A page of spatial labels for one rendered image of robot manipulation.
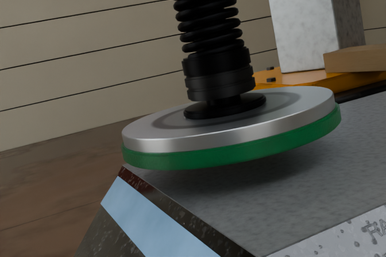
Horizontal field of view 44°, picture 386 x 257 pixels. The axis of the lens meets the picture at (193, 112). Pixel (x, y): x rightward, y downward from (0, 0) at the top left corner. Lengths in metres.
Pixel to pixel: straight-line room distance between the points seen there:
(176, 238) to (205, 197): 0.05
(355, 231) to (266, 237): 0.06
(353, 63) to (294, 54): 0.25
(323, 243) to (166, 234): 0.14
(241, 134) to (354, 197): 0.10
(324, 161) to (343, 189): 0.08
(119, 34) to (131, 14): 0.32
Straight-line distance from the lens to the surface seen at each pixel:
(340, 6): 1.38
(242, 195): 0.41
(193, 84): 0.46
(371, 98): 0.73
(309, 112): 0.42
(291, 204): 0.37
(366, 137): 0.52
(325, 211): 0.35
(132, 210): 0.49
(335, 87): 1.19
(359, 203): 0.36
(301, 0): 1.38
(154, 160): 0.41
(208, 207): 0.39
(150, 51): 6.74
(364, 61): 1.19
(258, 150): 0.39
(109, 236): 0.51
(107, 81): 6.59
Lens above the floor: 0.94
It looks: 9 degrees down
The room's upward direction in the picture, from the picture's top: 11 degrees counter-clockwise
